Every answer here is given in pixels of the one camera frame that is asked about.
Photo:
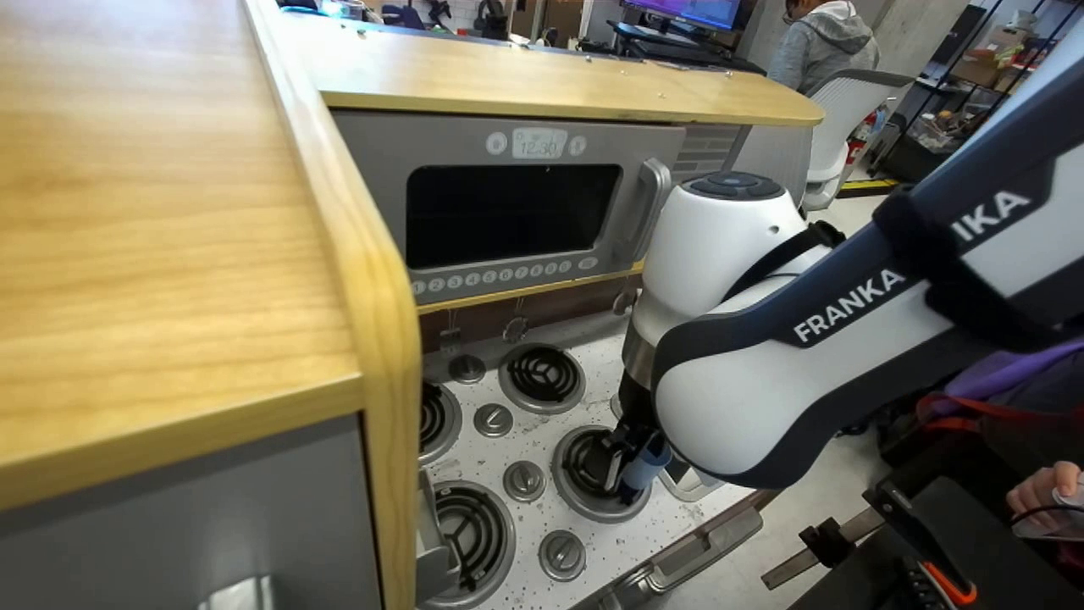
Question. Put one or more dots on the grey round stove knob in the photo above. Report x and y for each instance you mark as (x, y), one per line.
(494, 422)
(522, 479)
(562, 554)
(461, 366)

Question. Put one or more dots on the seated robot operator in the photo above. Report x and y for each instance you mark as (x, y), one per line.
(1019, 379)

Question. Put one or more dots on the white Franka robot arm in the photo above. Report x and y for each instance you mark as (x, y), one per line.
(733, 394)

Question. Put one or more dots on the grey toy microwave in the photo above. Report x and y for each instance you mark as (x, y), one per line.
(510, 216)

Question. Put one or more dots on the black coil toy burner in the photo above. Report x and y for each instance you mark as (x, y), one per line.
(470, 529)
(581, 462)
(544, 373)
(434, 419)

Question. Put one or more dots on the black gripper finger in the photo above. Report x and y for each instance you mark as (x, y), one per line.
(626, 476)

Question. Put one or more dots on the computer monitor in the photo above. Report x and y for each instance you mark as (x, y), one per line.
(689, 13)

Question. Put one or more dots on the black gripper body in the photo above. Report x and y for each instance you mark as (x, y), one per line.
(634, 426)

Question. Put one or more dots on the person in grey hoodie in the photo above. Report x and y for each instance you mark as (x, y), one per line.
(825, 46)

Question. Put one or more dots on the light grey office chair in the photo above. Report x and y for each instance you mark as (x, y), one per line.
(851, 124)

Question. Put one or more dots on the wooden toy kitchen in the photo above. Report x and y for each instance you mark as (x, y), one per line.
(171, 225)

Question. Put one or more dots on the black storage shelf rack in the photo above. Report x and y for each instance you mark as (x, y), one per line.
(972, 68)

